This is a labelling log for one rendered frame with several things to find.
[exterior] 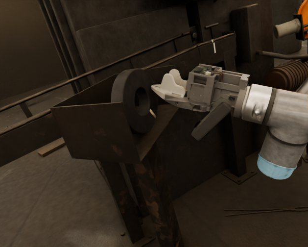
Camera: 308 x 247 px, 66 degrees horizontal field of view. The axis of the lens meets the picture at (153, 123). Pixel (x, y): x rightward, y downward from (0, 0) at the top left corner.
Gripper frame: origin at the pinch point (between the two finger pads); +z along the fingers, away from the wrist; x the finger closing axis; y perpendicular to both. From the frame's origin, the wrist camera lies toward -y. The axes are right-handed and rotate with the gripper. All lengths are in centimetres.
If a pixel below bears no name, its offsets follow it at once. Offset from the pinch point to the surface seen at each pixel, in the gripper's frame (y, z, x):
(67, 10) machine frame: 12, 45, -21
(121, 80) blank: 4.1, 5.0, 7.5
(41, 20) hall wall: -75, 502, -397
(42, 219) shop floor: -94, 68, -2
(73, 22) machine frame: 8.7, 43.3, -20.8
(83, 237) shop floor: -83, 34, 0
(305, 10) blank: 14, -31, -76
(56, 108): -2.3, 17.0, 15.5
